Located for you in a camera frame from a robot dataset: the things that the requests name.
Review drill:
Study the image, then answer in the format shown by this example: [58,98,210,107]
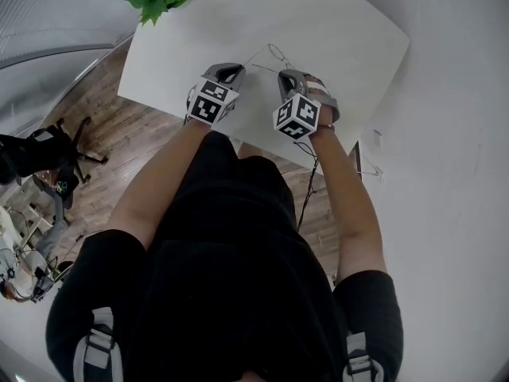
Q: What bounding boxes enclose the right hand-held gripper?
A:
[272,68,341,141]

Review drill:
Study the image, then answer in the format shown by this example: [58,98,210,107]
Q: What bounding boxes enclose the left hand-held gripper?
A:
[185,62,247,127]

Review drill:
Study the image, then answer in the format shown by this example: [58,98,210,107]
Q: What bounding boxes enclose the thin wire-frame glasses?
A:
[242,42,298,76]

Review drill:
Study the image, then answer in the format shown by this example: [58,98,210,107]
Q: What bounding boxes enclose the person's right forearm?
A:
[309,124,390,283]

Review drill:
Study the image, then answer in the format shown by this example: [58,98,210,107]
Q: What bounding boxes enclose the person's left forearm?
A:
[103,122,211,250]

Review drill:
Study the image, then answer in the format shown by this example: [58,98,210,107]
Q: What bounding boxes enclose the person's right hand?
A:
[304,76,332,98]

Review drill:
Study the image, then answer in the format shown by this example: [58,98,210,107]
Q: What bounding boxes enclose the person's black clothing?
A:
[45,131,405,382]

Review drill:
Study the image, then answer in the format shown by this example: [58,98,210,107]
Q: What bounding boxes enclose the black office chair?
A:
[0,116,109,186]

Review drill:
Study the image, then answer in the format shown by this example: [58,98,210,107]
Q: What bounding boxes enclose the cluttered white desk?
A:
[0,181,60,306]

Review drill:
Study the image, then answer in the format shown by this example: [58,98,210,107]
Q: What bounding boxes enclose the black cable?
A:
[293,140,322,232]

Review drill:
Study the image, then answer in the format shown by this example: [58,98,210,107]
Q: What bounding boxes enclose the white wire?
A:
[357,152,386,185]

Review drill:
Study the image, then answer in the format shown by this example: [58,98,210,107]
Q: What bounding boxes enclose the grey harness strap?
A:
[72,306,125,382]
[341,330,386,382]

